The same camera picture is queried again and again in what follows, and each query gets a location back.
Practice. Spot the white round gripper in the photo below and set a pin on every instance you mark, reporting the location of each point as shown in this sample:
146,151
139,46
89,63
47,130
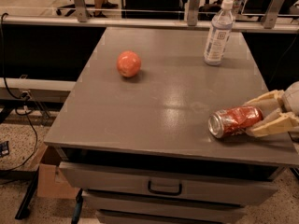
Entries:
291,98

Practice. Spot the crushed red coke can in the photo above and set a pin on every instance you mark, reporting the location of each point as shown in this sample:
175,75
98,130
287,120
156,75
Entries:
232,121

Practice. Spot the clear plastic water bottle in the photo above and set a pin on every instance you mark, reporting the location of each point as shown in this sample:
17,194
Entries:
218,35

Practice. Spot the grey top drawer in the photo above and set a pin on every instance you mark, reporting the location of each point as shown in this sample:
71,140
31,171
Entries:
194,187

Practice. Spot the grey drawer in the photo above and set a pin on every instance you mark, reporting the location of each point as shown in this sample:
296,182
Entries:
162,207
194,187

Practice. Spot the grey middle drawer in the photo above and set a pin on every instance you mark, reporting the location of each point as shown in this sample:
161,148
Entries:
162,207

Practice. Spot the red apple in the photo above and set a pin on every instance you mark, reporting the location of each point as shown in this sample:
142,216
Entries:
128,64

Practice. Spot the person's legs background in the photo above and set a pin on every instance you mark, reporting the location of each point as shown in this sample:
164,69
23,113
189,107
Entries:
99,5

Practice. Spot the cardboard box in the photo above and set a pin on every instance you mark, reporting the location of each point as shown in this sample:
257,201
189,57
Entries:
51,181

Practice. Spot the black drawer handle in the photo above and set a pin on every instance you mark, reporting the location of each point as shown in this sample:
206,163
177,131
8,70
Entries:
164,190

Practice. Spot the metal railing frame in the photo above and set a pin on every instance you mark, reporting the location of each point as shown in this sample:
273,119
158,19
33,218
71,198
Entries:
80,13

